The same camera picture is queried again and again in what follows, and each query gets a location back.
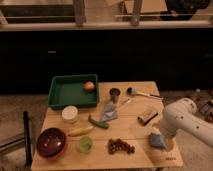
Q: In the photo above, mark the bunch of dark grapes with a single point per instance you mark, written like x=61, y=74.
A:
x=115, y=145

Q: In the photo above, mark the orange peach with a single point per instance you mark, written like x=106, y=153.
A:
x=89, y=86

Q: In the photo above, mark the green cucumber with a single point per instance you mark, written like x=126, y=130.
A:
x=100, y=124

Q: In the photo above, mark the blue sponge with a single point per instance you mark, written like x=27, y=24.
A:
x=157, y=141

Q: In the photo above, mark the green plastic tray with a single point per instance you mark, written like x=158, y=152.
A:
x=69, y=90

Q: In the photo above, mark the brown wooden block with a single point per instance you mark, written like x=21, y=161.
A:
x=147, y=116

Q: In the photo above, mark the black dish brush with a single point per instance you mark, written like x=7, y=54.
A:
x=133, y=91

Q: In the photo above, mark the small green cup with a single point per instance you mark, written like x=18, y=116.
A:
x=84, y=145

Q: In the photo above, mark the dark red bowl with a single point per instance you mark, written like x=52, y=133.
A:
x=51, y=143

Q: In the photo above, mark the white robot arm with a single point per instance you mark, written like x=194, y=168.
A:
x=181, y=115

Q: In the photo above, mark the yellow banana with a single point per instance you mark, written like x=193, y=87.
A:
x=80, y=131

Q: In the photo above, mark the dark metal cup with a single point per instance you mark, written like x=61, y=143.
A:
x=114, y=95

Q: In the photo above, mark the yellow wooden gripper finger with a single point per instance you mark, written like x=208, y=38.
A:
x=169, y=144

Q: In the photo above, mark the black pole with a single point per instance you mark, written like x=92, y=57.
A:
x=27, y=140

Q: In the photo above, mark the blue grey cloth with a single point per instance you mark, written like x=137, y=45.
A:
x=109, y=112

